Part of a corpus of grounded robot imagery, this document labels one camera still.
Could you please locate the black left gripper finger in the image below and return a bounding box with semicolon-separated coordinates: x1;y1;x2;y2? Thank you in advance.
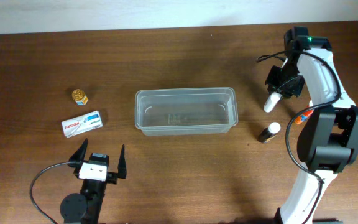
117;144;127;179
68;138;88;162

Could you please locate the white spray bottle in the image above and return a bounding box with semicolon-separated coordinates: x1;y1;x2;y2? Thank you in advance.
264;92;282;113

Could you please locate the orange tube white cap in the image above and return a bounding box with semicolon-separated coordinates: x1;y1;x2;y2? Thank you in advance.
294;110;314;124

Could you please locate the dark bottle white cap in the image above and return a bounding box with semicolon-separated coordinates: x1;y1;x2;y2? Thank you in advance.
258;122;281;143

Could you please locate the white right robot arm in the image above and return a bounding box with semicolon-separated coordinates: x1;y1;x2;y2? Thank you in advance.
257;27;358;223

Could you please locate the clear plastic container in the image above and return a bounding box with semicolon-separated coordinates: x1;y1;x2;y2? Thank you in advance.
135;87;239;136

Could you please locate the white Panadol medicine box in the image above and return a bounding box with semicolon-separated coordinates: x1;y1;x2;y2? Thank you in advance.
62;111;103;138

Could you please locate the small gold-lidded jar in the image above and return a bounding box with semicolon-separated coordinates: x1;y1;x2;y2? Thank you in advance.
71;89;89;106

